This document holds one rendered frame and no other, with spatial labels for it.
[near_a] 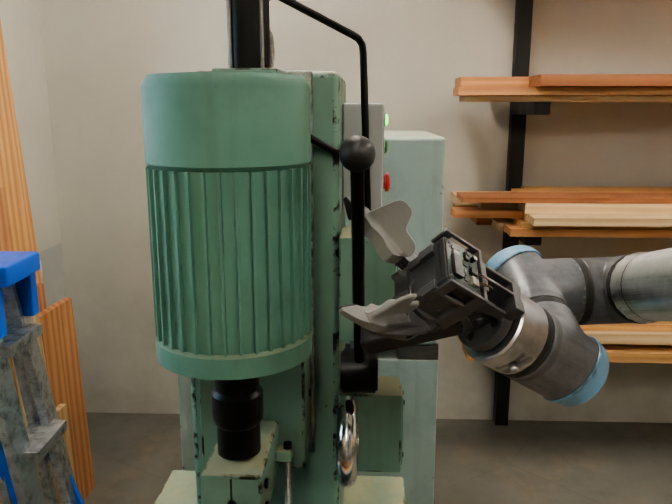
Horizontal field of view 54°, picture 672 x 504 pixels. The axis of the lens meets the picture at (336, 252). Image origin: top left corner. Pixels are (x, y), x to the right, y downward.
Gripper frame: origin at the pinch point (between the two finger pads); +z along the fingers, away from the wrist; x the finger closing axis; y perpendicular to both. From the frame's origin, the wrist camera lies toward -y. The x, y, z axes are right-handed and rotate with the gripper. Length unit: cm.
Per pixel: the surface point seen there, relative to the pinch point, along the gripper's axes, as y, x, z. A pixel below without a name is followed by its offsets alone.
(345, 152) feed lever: 8.1, -3.6, 5.5
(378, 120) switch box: -4.3, -34.6, -9.5
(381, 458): -27.9, 2.5, -30.5
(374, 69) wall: -81, -207, -74
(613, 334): -63, -109, -182
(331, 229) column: -13.5, -18.9, -8.9
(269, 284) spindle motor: -6.2, 2.2, 3.5
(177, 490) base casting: -71, -2, -19
